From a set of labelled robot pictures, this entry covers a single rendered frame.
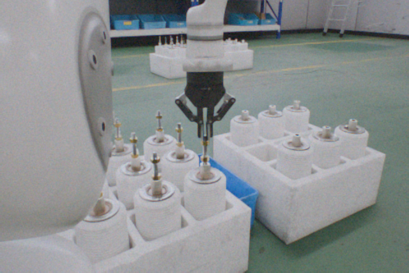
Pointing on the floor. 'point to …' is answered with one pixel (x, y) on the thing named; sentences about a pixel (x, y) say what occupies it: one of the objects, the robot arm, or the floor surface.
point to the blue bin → (236, 187)
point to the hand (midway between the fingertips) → (204, 131)
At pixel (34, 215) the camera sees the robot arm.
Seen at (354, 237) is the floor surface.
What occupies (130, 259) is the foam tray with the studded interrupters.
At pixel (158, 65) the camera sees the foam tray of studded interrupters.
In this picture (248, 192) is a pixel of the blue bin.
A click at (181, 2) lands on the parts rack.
